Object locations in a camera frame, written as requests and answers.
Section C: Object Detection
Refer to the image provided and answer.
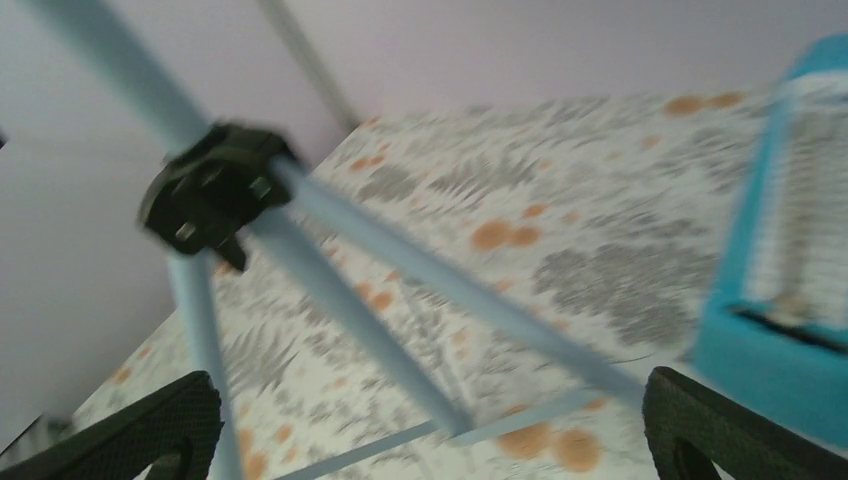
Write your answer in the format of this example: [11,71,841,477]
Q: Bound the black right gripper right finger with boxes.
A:
[642,366,847,480]

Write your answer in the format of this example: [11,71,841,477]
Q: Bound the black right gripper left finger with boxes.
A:
[1,370,223,480]

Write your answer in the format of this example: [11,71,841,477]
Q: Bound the blue metronome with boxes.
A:
[693,32,847,450]

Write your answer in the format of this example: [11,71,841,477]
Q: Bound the light blue music stand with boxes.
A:
[30,1,645,479]

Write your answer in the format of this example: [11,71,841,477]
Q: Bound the floral patterned table mat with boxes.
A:
[73,87,771,479]

